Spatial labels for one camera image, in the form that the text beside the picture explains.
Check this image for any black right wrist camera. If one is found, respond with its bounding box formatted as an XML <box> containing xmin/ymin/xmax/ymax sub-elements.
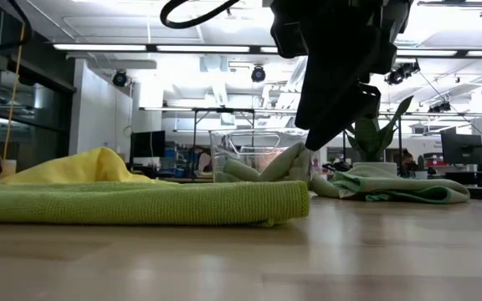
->
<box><xmin>269</xmin><ymin>0</ymin><xmax>309</xmax><ymax>59</ymax></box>

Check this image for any round black ceiling fixture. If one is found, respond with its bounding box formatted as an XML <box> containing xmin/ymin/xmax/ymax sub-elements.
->
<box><xmin>250</xmin><ymin>65</ymin><xmax>267</xmax><ymax>84</ymax></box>
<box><xmin>112</xmin><ymin>69</ymin><xmax>129</xmax><ymax>88</ymax></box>

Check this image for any black background table frame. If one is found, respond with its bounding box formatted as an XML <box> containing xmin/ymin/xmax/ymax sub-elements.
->
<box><xmin>192</xmin><ymin>107</ymin><xmax>256</xmax><ymax>176</ymax></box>

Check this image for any lime green microfiber towel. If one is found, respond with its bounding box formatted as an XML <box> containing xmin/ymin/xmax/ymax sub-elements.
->
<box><xmin>0</xmin><ymin>180</ymin><xmax>310</xmax><ymax>228</ymax></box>

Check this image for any snake plant in white pot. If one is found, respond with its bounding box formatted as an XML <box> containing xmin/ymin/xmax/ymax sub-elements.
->
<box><xmin>344</xmin><ymin>94</ymin><xmax>414</xmax><ymax>176</ymax></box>

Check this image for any pale green teal-edged towel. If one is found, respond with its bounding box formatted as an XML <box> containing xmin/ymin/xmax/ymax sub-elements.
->
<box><xmin>310</xmin><ymin>165</ymin><xmax>471</xmax><ymax>205</ymax></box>
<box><xmin>215</xmin><ymin>141</ymin><xmax>314</xmax><ymax>185</ymax></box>

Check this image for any black computer monitor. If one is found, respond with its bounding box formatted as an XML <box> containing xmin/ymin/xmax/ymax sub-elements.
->
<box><xmin>130</xmin><ymin>130</ymin><xmax>167</xmax><ymax>160</ymax></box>
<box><xmin>440</xmin><ymin>132</ymin><xmax>482</xmax><ymax>166</ymax></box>

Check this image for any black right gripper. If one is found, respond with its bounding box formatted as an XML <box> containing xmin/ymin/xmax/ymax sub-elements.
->
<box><xmin>294</xmin><ymin>0</ymin><xmax>397</xmax><ymax>152</ymax></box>

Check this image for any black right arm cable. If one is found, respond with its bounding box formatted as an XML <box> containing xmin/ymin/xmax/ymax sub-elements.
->
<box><xmin>159</xmin><ymin>0</ymin><xmax>243</xmax><ymax>30</ymax></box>

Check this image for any pale plastic cup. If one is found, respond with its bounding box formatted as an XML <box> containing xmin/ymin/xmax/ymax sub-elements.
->
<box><xmin>0</xmin><ymin>158</ymin><xmax>18</xmax><ymax>180</ymax></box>

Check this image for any yellow microfiber towel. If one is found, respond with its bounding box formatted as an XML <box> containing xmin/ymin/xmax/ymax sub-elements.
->
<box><xmin>0</xmin><ymin>146</ymin><xmax>179</xmax><ymax>186</ymax></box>

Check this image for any clear plastic bin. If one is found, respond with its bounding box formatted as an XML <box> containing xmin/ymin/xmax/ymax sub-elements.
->
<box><xmin>209</xmin><ymin>128</ymin><xmax>322</xmax><ymax>186</ymax></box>

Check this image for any yellow power cable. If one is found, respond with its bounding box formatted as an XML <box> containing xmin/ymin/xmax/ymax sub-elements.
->
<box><xmin>0</xmin><ymin>0</ymin><xmax>28</xmax><ymax>163</ymax></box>

